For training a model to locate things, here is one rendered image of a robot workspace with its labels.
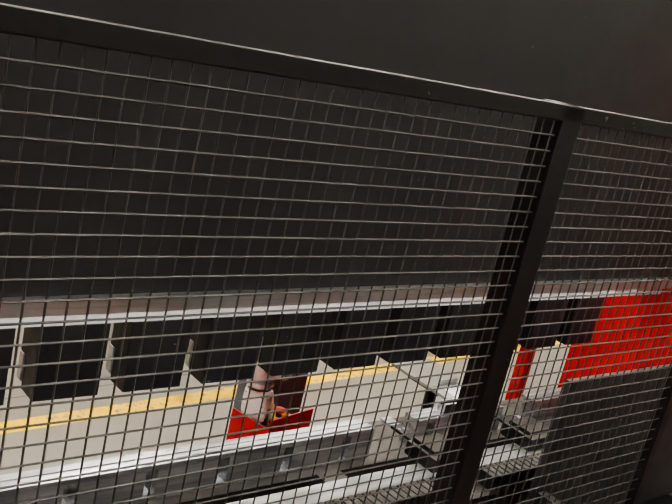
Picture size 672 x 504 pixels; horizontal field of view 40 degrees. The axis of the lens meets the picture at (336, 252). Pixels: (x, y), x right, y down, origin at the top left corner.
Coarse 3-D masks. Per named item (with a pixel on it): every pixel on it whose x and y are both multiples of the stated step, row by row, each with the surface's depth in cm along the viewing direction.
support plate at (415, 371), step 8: (432, 360) 311; (400, 368) 298; (408, 368) 299; (416, 368) 300; (424, 368) 302; (440, 368) 305; (416, 376) 294; (448, 376) 300; (456, 376) 302; (424, 384) 289; (432, 384) 290; (440, 392) 285
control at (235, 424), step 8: (312, 408) 291; (288, 416) 282; (296, 416) 285; (304, 416) 289; (232, 424) 286; (240, 424) 284; (248, 424) 282; (272, 424) 277; (280, 424) 280; (304, 424) 290; (232, 432) 287; (248, 432) 282; (256, 432) 280; (264, 432) 278; (272, 432) 278
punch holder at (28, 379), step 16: (32, 336) 184; (48, 336) 182; (64, 336) 185; (80, 336) 187; (96, 336) 189; (32, 352) 184; (48, 352) 184; (64, 352) 186; (96, 352) 191; (32, 368) 185; (48, 368) 185; (64, 368) 187; (80, 368) 189; (96, 368) 192; (64, 384) 188; (80, 384) 191; (32, 400) 185
